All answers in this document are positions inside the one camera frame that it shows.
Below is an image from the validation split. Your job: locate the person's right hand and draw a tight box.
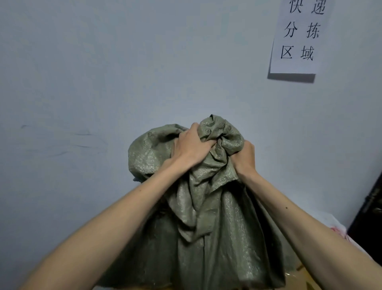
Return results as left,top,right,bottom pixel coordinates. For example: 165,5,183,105
231,140,256,176

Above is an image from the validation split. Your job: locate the person's left hand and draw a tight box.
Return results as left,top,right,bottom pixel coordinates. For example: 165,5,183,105
173,122,216,166

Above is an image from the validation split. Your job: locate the green woven sack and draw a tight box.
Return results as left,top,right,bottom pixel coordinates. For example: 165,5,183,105
97,114,288,290

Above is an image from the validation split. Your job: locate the person's right forearm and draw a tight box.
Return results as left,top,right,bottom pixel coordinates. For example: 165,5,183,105
237,169,382,290

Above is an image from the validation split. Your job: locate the person's left forearm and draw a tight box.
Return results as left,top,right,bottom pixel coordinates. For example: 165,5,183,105
18,157,187,290

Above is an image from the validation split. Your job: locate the white plastic bag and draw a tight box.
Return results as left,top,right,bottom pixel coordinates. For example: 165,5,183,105
313,211,370,254

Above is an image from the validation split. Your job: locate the brown cardboard box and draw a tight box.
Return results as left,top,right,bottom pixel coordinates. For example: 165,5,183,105
281,266,323,290

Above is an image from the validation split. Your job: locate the dark door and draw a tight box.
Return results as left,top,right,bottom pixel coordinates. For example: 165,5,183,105
348,170,382,257

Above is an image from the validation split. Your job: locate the white paper wall sign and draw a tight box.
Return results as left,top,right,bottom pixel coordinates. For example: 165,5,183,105
269,0,332,74

